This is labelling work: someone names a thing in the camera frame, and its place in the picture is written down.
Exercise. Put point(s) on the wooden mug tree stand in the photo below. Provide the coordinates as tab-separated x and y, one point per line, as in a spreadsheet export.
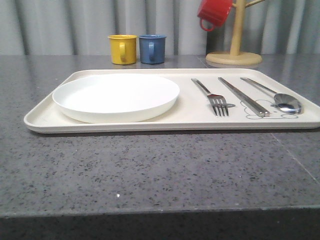
235	56

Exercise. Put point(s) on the blue enamel mug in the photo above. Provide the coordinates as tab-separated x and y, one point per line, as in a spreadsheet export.
152	48

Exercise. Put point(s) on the red enamel mug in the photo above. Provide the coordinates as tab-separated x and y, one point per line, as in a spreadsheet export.
213	13

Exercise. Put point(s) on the silver metal fork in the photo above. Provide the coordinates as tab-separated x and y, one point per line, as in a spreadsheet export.
218	102

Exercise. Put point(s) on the silver metal chopstick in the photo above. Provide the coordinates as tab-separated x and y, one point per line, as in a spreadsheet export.
246	101
255	103

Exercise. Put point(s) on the silver metal spoon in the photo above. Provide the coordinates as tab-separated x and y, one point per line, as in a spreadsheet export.
282	101

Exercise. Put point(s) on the white round plate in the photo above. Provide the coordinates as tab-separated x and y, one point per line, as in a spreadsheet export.
116	98

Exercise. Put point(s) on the yellow enamel mug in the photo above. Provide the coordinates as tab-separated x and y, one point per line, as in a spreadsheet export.
123	48

